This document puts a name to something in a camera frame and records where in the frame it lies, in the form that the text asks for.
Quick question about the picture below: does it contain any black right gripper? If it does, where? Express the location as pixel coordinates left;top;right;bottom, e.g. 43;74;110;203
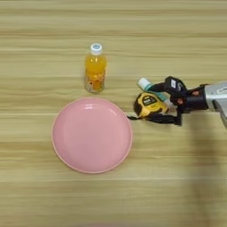
145;82;209;127

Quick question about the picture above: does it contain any yellow black tape measure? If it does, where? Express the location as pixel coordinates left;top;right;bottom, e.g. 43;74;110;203
127;91;170;121

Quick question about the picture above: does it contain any orange juice bottle white cap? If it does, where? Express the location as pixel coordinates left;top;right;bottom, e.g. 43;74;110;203
83;43;107;95

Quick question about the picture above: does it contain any green white glue stick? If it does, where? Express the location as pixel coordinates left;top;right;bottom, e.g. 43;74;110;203
137;77;174;111

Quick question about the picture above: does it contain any pink round plate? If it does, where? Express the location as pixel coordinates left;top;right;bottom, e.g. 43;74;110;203
51;97;134;175

